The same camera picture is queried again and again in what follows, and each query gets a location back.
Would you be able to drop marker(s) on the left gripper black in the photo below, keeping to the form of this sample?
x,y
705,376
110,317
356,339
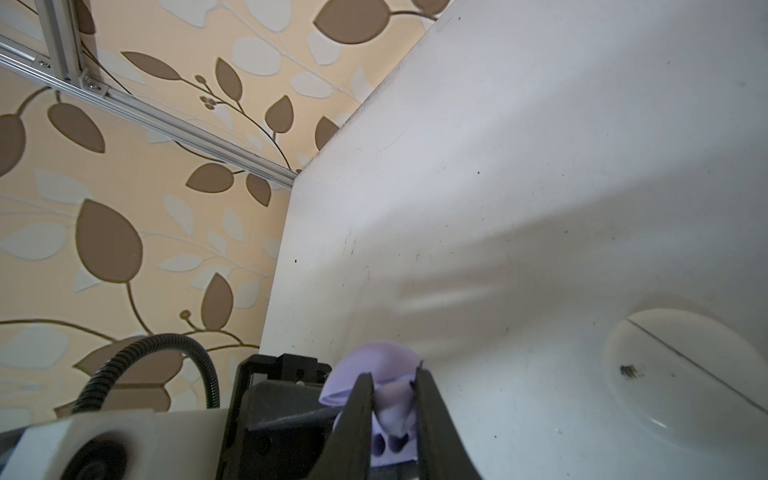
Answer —
x,y
276,428

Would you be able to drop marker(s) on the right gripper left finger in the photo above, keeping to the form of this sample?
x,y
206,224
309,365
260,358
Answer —
x,y
347,452

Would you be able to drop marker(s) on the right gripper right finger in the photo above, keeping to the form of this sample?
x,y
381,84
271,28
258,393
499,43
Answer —
x,y
441,453

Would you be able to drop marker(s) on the purple earbud charging case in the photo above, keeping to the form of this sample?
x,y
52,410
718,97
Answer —
x,y
386,362

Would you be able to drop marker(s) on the white earbud charging case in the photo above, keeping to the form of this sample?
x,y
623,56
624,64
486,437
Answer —
x,y
690,381

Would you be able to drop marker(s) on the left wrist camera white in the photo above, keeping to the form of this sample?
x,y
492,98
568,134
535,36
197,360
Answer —
x,y
128,444

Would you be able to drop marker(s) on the aluminium frame back bar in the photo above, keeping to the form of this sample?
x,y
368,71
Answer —
x,y
37,67

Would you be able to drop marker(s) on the aluminium frame left post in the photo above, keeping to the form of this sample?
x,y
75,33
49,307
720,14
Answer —
x,y
61,31

